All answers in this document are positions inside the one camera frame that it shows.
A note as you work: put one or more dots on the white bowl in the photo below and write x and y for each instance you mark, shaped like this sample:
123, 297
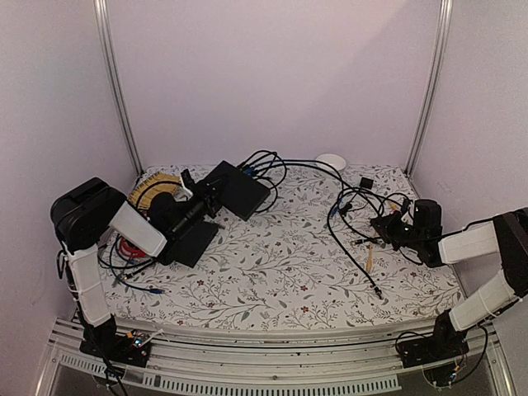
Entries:
330, 162

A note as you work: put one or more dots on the right aluminium frame post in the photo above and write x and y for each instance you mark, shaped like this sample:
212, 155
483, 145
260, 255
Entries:
434, 76

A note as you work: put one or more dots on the left aluminium frame post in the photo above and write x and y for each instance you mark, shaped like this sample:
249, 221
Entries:
109, 56

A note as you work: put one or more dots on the aluminium frame post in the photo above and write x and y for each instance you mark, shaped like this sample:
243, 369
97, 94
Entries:
109, 56
434, 76

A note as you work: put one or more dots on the aluminium front rail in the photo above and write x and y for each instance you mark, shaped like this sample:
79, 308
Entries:
355, 361

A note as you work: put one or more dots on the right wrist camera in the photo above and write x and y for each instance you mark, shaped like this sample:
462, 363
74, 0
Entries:
406, 208

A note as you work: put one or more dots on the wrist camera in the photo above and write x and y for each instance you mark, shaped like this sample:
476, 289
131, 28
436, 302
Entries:
188, 184
406, 208

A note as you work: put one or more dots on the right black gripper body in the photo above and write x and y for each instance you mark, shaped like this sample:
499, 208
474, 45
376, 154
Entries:
400, 235

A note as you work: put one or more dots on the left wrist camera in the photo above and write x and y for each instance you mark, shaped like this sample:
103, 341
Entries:
188, 184

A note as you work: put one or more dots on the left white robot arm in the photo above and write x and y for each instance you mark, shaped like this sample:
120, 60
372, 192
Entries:
80, 217

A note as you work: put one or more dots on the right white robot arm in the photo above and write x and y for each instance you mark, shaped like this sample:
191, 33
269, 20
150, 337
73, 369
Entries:
499, 241

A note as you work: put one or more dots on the black TP-Link network switch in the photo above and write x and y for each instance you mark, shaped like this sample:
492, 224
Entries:
238, 192

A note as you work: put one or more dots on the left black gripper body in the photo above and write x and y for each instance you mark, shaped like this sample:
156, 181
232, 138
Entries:
197, 209

